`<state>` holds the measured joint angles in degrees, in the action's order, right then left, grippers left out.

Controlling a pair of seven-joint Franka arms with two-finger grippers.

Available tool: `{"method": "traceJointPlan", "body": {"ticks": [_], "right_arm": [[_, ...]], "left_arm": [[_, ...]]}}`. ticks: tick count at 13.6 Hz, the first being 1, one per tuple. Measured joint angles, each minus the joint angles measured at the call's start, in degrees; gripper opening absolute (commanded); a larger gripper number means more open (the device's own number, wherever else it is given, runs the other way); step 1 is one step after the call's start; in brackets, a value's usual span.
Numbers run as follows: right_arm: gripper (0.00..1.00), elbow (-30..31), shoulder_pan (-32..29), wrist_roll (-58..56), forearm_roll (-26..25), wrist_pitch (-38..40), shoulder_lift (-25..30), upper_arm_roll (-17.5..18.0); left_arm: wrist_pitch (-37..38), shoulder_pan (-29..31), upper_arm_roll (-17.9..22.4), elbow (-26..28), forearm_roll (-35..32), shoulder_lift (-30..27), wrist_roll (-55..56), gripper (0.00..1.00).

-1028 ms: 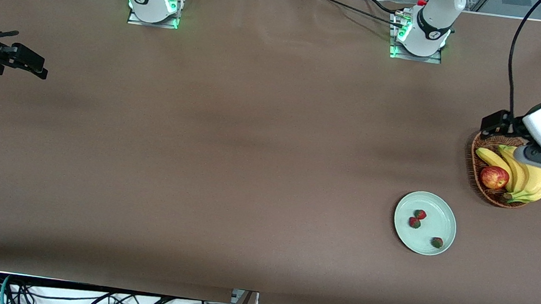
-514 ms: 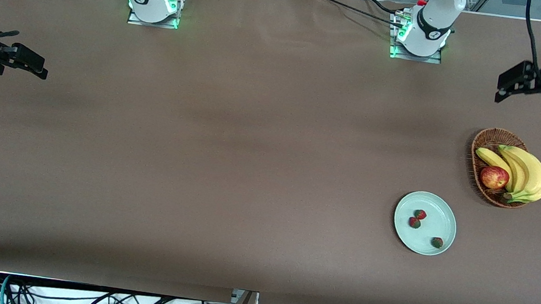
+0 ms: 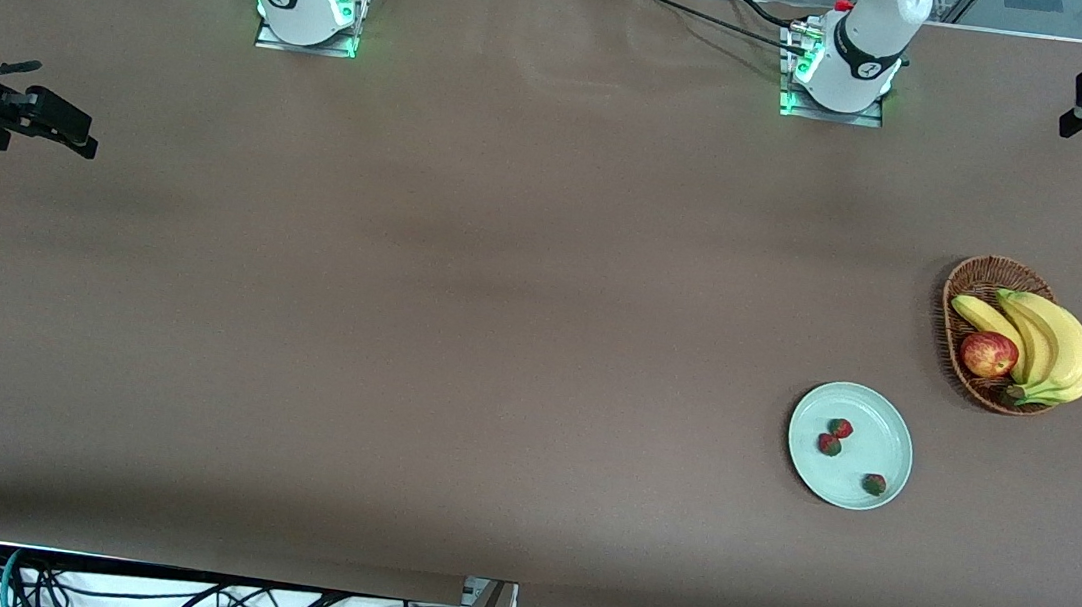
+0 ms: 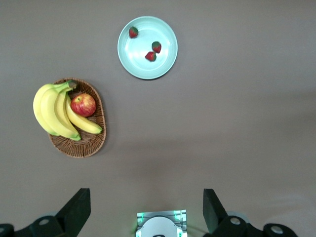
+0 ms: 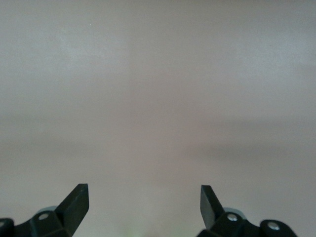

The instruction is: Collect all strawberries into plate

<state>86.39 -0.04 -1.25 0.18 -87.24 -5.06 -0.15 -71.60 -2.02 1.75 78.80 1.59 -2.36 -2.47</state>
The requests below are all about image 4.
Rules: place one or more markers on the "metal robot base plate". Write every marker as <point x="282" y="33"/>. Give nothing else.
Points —
<point x="160" y="212"/>

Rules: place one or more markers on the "brown table cover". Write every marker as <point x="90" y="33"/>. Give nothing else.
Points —
<point x="222" y="123"/>

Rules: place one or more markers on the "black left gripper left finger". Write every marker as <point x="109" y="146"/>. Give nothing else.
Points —
<point x="74" y="209"/>

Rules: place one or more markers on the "pale green round plate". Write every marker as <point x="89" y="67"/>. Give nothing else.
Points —
<point x="138" y="61"/>

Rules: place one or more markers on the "small yellow banana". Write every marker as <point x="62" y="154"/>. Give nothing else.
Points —
<point x="84" y="123"/>

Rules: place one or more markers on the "red yellow apple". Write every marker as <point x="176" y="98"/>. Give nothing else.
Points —
<point x="82" y="106"/>

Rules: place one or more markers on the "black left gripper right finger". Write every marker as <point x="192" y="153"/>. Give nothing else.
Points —
<point x="212" y="212"/>

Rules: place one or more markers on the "brown wicker basket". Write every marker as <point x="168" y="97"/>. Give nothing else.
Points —
<point x="86" y="145"/>

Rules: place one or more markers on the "red toy strawberry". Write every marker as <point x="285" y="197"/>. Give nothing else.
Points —
<point x="133" y="32"/>
<point x="150" y="56"/>
<point x="156" y="47"/>

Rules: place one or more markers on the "large yellow banana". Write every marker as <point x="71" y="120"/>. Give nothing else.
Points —
<point x="39" y="111"/>

